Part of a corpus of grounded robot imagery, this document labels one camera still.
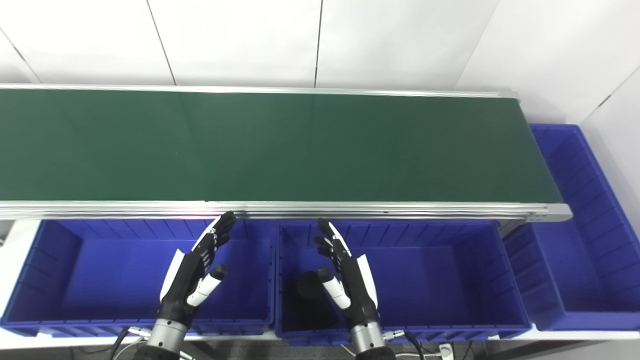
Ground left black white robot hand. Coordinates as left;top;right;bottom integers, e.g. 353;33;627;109
158;210;239;326

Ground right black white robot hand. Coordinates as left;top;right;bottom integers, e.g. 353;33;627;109
313;218;381;329

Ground black cylinder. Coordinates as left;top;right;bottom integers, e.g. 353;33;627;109
283;270;342;332

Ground blue plastic bin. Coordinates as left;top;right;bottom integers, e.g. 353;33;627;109
0;217;279;339
274;219;532;347
502;123;640;332

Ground aluminium conveyor leg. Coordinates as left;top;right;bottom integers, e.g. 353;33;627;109
499;219;527;239

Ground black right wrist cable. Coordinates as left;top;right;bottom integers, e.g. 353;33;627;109
382;328;426;360

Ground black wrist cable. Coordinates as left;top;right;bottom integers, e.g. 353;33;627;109
382;328;426;360
107;326;152;360

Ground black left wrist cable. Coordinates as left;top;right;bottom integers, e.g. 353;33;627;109
107;326;152;360

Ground green conveyor belt aluminium frame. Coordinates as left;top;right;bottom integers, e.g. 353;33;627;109
0;83;574;224

